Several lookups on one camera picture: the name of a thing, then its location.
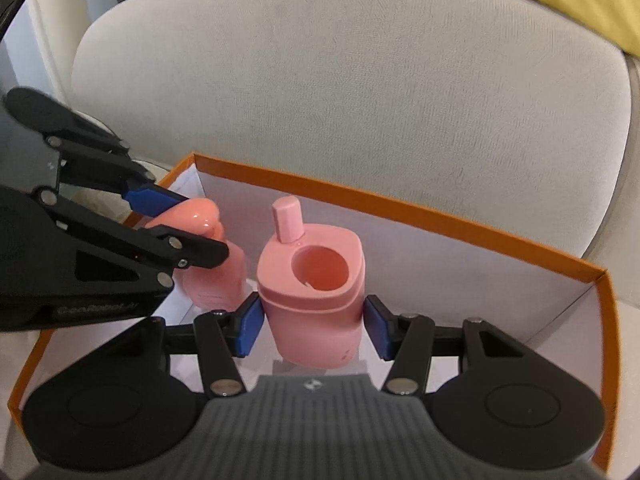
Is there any small pink bottle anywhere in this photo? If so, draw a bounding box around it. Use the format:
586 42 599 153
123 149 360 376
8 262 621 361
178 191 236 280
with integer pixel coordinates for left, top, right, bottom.
145 197 246 312

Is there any beige sofa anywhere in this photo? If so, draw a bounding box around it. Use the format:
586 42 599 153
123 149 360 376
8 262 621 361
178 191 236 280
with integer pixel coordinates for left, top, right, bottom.
9 0 639 478

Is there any orange cardboard box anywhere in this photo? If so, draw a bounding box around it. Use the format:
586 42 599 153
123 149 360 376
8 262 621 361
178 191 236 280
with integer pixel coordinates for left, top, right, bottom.
1 155 618 479

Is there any pink cup holder container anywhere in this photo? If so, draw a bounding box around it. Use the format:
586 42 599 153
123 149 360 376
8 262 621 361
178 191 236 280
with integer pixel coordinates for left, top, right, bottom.
257 196 366 370

